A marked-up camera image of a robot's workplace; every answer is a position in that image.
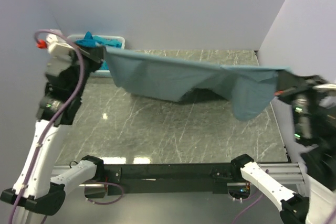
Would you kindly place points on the white plastic laundry basket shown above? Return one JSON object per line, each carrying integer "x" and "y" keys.
{"x": 104, "y": 71}

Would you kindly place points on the bright blue t shirt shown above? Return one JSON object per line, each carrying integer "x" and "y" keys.
{"x": 90, "y": 40}

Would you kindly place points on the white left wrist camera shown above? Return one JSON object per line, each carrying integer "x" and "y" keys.
{"x": 54, "y": 43}

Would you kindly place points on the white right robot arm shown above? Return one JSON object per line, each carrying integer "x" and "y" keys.
{"x": 314, "y": 128}

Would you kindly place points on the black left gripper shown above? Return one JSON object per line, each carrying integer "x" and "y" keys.
{"x": 96, "y": 53}

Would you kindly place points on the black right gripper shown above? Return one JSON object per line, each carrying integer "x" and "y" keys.
{"x": 285, "y": 80}

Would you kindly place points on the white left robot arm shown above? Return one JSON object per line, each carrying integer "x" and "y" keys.
{"x": 36, "y": 190}

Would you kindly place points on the black base crossbar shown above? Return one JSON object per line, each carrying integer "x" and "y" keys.
{"x": 136, "y": 186}

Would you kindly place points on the aluminium rail frame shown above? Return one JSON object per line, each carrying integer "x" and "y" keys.
{"x": 285, "y": 173}

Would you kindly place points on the grey-blue t shirt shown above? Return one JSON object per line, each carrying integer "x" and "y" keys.
{"x": 249, "y": 88}

